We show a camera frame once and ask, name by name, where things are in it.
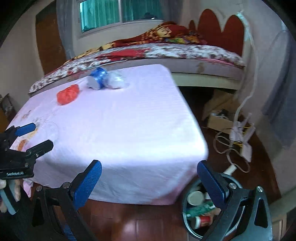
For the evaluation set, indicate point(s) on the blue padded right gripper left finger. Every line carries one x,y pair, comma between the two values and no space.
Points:
55,212

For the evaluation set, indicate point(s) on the brown wooden door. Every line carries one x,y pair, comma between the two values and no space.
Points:
50,48

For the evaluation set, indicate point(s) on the small blue plastic cup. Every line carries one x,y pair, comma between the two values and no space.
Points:
96,78

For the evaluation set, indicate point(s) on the beige cabinet with drawer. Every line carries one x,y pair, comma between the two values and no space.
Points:
280,210

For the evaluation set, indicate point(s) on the clear crumpled plastic wrap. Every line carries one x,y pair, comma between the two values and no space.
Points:
114,80

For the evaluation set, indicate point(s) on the green white small carton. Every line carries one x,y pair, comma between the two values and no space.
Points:
199,210

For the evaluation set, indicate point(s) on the bed with floral mattress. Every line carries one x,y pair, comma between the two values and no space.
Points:
178,58

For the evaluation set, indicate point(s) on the beige paper ball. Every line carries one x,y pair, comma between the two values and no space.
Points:
215,212

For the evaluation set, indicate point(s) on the white modem box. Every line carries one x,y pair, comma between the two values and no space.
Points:
236,134

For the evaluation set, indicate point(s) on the blue patterned paper cup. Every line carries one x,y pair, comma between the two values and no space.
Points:
207,197

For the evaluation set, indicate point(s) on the window with green curtain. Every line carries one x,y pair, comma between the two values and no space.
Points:
96,14

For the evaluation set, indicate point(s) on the person's left hand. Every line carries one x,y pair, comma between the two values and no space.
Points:
10,196

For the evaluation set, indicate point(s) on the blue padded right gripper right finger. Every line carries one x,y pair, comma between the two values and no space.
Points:
250,205

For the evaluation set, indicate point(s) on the white wifi router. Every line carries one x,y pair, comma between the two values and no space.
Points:
246,133

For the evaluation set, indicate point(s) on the pink white tablecloth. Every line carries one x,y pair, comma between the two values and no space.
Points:
145,136

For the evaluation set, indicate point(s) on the grey window curtain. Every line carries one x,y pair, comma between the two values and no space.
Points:
65,21

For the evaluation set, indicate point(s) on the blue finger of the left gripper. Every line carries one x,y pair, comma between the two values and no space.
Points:
23,130

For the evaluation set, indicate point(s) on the red white headboard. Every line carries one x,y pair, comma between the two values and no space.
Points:
231,36

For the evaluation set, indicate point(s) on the cardboard box on floor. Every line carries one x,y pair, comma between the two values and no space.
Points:
219,111

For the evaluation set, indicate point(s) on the black round trash bin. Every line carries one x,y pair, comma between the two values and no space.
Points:
199,233

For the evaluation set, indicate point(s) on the red plastic bag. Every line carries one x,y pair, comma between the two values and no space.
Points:
68,95

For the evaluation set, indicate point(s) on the grey hanging cloth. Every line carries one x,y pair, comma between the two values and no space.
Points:
279,109

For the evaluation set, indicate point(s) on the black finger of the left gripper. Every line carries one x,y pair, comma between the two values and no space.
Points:
39,150

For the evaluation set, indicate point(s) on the red patterned blanket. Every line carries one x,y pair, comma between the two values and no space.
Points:
167,32

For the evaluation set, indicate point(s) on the white power strip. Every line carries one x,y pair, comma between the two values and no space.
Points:
230,170

